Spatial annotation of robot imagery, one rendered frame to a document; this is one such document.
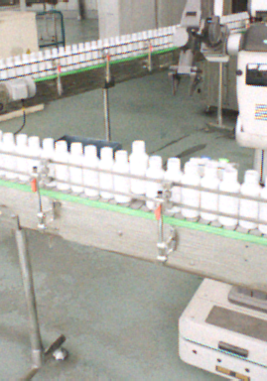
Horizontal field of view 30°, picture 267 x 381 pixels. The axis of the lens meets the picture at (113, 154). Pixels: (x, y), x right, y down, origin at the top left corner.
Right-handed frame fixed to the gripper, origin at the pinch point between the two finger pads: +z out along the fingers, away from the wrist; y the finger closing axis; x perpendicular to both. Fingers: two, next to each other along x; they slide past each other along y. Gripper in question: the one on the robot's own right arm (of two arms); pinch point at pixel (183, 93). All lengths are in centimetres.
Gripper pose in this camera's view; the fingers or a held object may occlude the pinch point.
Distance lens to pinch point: 175.1
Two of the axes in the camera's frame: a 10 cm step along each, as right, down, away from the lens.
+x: 5.3, 0.6, 8.5
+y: 8.3, 1.3, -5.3
